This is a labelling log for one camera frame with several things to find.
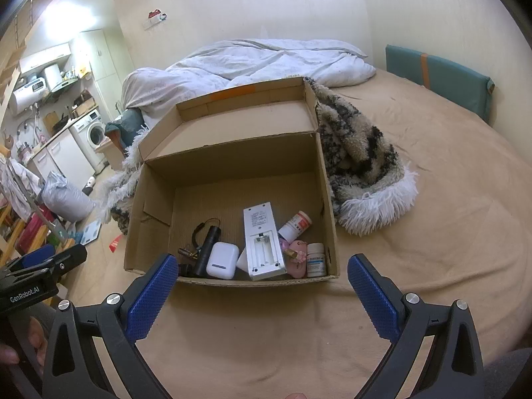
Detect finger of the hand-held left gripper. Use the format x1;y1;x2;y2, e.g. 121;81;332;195
0;244;57;267
0;243;88;280

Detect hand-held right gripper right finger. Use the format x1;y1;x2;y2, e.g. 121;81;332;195
347;253;487;399

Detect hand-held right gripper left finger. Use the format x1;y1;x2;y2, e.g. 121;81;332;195
43;253;180;399

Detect small white pill bottle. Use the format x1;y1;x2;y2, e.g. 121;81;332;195
306;243;327;279

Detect black flashlight with strap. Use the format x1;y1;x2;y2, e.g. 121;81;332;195
191;217;220;277

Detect white earbuds case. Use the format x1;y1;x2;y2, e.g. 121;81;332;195
206;241;240;279

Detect small pink object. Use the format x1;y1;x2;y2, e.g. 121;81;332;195
286;240;309;279

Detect white pill bottle red label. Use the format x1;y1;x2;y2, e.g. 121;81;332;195
277;211;312;242

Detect cardboard box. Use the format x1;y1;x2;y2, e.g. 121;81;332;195
124;75;341;289

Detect person's left hand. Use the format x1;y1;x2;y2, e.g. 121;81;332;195
0;314;48;366

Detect red bag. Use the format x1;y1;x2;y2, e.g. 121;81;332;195
14;214;48;254

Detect bathroom scale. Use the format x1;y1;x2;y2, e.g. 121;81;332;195
79;221;103;245

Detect grey filled bag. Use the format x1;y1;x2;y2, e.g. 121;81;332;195
42;171;96;222

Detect white hanging clothes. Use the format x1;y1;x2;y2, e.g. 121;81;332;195
0;158;43;217

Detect white kitchen base cabinets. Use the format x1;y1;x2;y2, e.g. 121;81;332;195
27;127;96;201

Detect light wooden cabinet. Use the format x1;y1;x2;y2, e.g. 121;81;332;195
95;137;126;171

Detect white washing machine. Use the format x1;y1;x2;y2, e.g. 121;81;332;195
68;109;107;176

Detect fuzzy patterned blanket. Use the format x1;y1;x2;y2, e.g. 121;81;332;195
97;76;419;236

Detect dark teal cushion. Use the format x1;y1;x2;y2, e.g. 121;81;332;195
104;108;144;155

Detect white water heater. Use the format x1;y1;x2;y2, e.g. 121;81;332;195
9;79;49;117

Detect person's grey trousers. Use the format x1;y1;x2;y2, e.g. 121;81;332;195
482;347;532;399

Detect white duvet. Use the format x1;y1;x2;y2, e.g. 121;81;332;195
120;38;377;122

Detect white wall cabinet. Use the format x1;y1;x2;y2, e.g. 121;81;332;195
19;42;72;74

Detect teal cushion with orange strap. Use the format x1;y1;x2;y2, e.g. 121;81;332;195
384;44;495;128

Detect white wall hook rack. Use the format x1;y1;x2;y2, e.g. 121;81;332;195
143;8;169;30

